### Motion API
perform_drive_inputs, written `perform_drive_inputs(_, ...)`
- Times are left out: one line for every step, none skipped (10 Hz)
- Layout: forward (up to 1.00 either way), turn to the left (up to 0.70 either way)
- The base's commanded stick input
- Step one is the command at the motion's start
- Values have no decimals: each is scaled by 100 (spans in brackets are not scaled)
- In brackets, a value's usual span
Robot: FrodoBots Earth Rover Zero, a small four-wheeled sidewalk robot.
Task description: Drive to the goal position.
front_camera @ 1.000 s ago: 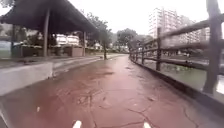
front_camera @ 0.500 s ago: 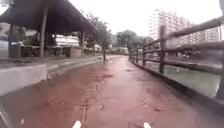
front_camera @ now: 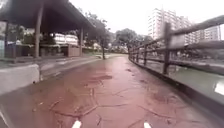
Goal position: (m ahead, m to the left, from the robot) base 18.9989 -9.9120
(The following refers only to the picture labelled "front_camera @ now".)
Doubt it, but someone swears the red paved path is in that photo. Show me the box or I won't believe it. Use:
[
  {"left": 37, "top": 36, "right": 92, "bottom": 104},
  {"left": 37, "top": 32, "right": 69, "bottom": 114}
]
[{"left": 0, "top": 53, "right": 214, "bottom": 128}]

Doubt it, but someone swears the group of trees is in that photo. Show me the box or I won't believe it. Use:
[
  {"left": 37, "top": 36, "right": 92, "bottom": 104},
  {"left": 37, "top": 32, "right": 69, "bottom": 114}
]
[{"left": 78, "top": 12, "right": 154, "bottom": 60}]

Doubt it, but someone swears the low white building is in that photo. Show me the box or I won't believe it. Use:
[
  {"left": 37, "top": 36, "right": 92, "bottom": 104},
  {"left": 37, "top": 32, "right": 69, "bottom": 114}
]
[{"left": 53, "top": 32, "right": 80, "bottom": 46}]

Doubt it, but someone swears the wooden railing fence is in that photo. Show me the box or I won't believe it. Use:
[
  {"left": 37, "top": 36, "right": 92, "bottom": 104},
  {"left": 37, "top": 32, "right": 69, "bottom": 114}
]
[{"left": 127, "top": 15, "right": 224, "bottom": 76}]

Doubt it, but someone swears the tall pale apartment building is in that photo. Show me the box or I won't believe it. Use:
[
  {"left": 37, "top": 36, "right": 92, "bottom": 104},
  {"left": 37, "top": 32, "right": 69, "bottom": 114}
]
[{"left": 147, "top": 8, "right": 222, "bottom": 46}]

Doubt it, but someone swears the roofed shelter with pillars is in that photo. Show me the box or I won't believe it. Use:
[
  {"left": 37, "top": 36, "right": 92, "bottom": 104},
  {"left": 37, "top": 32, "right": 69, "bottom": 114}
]
[{"left": 0, "top": 0, "right": 98, "bottom": 61}]

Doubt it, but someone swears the dark kerb under fence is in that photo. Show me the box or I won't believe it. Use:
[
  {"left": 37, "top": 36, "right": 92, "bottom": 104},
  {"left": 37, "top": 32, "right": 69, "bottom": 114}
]
[{"left": 128, "top": 57, "right": 224, "bottom": 120}]

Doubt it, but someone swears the greenish canal water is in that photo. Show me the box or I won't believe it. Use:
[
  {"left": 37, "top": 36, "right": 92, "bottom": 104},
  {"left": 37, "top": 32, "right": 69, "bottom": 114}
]
[{"left": 138, "top": 57, "right": 224, "bottom": 105}]

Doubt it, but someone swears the grey concrete barrier wall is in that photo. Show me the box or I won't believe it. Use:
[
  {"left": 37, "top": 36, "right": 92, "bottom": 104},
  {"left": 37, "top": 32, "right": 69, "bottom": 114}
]
[{"left": 0, "top": 54, "right": 103, "bottom": 96}]

